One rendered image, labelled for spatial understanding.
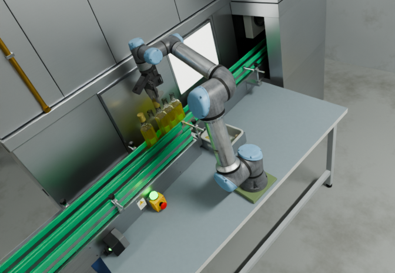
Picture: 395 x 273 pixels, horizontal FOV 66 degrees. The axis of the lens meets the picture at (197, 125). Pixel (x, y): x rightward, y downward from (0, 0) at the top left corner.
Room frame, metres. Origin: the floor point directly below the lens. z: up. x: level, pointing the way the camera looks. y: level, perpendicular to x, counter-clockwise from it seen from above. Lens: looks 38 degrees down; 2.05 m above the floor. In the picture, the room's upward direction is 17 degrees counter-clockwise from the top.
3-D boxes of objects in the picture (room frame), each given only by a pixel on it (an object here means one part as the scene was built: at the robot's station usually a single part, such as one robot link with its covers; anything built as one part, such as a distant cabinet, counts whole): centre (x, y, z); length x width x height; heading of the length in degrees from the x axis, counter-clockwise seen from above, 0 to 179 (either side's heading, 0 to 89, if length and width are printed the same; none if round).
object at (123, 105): (1.68, 0.08, 1.15); 0.90 x 0.03 x 0.34; 128
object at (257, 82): (1.78, -0.48, 0.90); 0.17 x 0.05 x 0.23; 38
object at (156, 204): (1.07, 0.33, 0.79); 0.07 x 0.07 x 0.07; 38
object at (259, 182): (1.02, -0.19, 0.82); 0.15 x 0.15 x 0.10
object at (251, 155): (1.02, -0.19, 0.94); 0.13 x 0.12 x 0.14; 121
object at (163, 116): (1.43, 0.18, 0.99); 0.06 x 0.06 x 0.21; 38
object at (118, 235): (0.89, 0.55, 0.79); 0.08 x 0.08 x 0.08; 38
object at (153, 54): (1.36, 0.10, 1.46); 0.11 x 0.11 x 0.08; 31
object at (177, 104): (1.49, 0.09, 0.99); 0.06 x 0.06 x 0.21; 37
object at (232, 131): (1.38, -0.12, 0.80); 0.22 x 0.17 x 0.09; 38
